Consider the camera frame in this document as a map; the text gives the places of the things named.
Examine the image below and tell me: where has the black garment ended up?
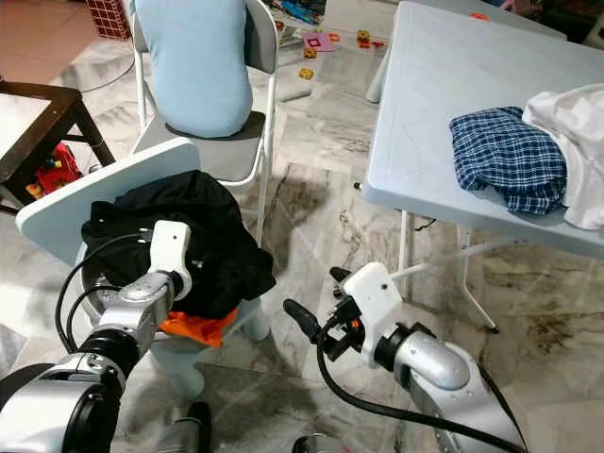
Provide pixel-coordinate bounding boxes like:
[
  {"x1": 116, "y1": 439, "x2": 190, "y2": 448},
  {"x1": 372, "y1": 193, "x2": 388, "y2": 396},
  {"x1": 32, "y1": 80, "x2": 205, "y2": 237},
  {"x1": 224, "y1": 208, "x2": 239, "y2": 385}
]
[{"x1": 80, "y1": 170, "x2": 277, "y2": 320}]

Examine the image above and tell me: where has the white shirt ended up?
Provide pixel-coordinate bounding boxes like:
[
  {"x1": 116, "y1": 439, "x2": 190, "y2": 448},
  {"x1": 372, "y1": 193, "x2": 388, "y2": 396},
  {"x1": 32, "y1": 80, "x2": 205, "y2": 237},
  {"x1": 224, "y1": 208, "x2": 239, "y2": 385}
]
[{"x1": 522, "y1": 85, "x2": 604, "y2": 232}]

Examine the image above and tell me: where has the orange garment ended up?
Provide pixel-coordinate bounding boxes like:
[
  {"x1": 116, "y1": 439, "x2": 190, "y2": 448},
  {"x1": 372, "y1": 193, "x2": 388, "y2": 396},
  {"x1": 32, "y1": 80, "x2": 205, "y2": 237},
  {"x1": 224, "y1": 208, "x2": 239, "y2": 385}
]
[{"x1": 159, "y1": 307, "x2": 239, "y2": 348}]

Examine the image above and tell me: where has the robot right leg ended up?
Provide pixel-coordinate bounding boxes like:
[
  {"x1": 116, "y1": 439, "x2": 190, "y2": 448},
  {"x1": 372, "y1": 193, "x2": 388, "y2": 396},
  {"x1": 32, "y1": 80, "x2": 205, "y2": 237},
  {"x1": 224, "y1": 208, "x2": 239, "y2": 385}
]
[{"x1": 293, "y1": 432, "x2": 341, "y2": 453}]

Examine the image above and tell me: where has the robot leg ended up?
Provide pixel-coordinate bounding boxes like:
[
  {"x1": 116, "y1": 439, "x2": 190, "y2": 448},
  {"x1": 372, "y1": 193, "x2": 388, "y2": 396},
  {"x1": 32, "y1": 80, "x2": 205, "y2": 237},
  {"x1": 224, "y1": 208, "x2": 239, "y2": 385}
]
[
  {"x1": 165, "y1": 401, "x2": 213, "y2": 453},
  {"x1": 293, "y1": 432, "x2": 341, "y2": 453}
]

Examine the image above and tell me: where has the robot left leg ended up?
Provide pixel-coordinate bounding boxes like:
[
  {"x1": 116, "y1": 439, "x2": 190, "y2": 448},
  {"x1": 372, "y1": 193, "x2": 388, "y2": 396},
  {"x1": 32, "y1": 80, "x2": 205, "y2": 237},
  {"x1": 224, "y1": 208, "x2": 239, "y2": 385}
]
[{"x1": 165, "y1": 401, "x2": 213, "y2": 453}]

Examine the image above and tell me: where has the grey folding chair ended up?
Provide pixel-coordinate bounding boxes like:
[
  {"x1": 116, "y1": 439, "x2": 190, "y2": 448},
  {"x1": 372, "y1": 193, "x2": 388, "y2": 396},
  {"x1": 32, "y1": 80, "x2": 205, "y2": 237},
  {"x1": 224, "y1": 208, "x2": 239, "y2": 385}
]
[{"x1": 132, "y1": 0, "x2": 279, "y2": 246}]

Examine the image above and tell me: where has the pale grey plastic table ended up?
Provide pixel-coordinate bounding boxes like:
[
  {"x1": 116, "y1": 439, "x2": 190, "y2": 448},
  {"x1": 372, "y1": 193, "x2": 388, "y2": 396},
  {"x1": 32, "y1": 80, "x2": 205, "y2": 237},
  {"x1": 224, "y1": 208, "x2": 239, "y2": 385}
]
[{"x1": 368, "y1": 0, "x2": 567, "y2": 105}]

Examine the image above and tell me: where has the blue plaid shirt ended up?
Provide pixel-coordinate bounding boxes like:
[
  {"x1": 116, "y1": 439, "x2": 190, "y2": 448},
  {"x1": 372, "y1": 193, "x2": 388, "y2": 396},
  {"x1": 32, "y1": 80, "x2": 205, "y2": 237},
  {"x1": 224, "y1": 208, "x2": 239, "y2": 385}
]
[{"x1": 448, "y1": 107, "x2": 569, "y2": 216}]

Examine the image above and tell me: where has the pale blue folding table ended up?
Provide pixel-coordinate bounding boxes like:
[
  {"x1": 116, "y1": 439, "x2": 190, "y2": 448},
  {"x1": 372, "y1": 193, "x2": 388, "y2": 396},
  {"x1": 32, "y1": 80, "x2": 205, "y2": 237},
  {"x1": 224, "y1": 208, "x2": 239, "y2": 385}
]
[{"x1": 361, "y1": 0, "x2": 604, "y2": 333}]

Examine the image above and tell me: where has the light blue cushion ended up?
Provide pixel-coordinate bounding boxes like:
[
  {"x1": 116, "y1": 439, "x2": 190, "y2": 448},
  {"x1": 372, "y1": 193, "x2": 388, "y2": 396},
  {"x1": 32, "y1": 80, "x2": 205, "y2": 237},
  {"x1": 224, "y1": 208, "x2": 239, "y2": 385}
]
[{"x1": 135, "y1": 0, "x2": 254, "y2": 141}]

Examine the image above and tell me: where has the red toy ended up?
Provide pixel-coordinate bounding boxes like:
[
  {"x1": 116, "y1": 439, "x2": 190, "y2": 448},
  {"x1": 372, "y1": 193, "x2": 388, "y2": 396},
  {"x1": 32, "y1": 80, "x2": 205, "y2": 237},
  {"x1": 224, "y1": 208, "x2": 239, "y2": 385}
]
[{"x1": 38, "y1": 142, "x2": 84, "y2": 194}]

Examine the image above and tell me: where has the dark wooden side table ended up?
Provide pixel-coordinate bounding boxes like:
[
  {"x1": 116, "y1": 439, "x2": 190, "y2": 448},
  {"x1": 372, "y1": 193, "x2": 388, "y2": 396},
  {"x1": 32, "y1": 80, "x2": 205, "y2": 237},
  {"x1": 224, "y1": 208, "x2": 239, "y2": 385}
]
[{"x1": 0, "y1": 82, "x2": 100, "y2": 209}]

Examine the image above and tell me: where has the red brick pattern box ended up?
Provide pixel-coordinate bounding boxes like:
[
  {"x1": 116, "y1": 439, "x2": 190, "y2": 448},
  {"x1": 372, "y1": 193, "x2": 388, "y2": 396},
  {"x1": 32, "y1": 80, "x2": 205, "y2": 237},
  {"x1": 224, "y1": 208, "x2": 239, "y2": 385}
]
[{"x1": 85, "y1": 0, "x2": 138, "y2": 42}]

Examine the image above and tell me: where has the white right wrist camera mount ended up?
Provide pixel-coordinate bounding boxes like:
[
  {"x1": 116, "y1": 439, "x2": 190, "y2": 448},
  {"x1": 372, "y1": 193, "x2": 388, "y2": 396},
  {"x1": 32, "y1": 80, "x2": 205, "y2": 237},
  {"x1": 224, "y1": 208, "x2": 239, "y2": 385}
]
[{"x1": 343, "y1": 261, "x2": 405, "y2": 355}]

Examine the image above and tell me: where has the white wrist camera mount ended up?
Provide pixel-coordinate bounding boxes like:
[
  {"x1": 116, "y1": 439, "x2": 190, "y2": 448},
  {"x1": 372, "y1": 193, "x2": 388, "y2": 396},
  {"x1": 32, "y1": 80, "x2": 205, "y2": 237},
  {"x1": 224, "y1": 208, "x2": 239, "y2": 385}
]
[
  {"x1": 149, "y1": 220, "x2": 193, "y2": 301},
  {"x1": 343, "y1": 261, "x2": 405, "y2": 355}
]

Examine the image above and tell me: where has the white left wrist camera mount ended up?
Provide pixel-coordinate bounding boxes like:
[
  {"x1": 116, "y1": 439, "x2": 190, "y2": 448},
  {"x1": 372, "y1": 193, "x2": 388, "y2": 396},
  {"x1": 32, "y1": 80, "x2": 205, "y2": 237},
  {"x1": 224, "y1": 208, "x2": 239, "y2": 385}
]
[{"x1": 149, "y1": 220, "x2": 193, "y2": 301}]

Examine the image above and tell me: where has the short black left arm cable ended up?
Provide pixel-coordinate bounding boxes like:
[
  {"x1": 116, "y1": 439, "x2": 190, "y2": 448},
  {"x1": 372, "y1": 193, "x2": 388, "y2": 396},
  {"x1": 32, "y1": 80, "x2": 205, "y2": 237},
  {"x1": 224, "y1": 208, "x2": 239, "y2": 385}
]
[{"x1": 68, "y1": 281, "x2": 144, "y2": 333}]

